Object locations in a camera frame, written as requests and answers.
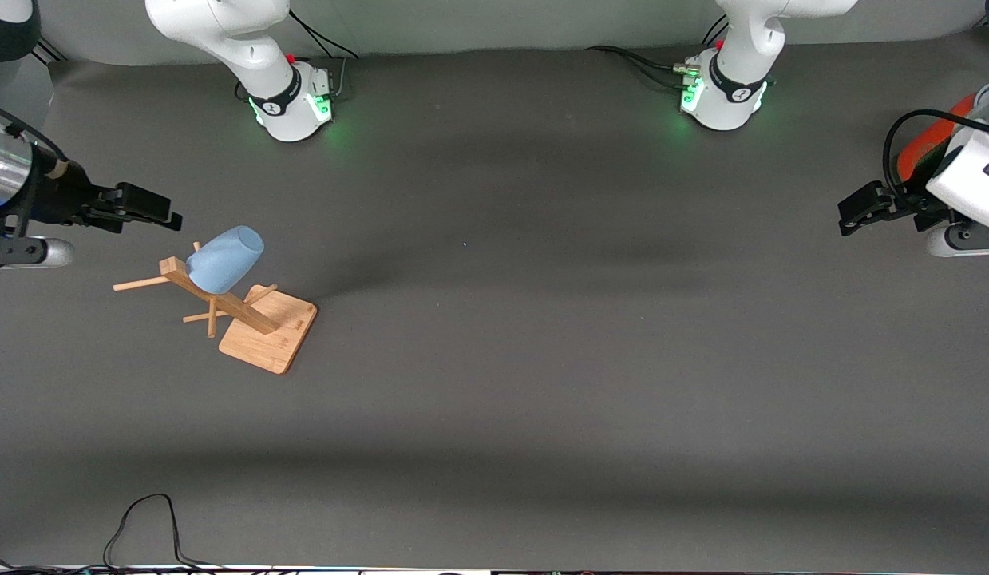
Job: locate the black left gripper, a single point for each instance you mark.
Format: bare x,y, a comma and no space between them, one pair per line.
903,202

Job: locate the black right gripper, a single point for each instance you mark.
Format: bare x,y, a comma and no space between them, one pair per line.
65,197

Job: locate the orange cylindrical container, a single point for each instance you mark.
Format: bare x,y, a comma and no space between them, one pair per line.
917,152

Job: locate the grey metal frame rail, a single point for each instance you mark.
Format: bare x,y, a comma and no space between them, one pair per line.
49,53

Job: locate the light blue cup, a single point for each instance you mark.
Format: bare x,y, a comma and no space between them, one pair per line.
227,259

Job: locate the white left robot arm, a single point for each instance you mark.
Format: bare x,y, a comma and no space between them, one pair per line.
729,100

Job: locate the wooden mug tree rack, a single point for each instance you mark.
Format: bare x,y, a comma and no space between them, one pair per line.
270,335

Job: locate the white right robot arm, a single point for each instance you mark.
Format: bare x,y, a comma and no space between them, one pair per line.
278,100

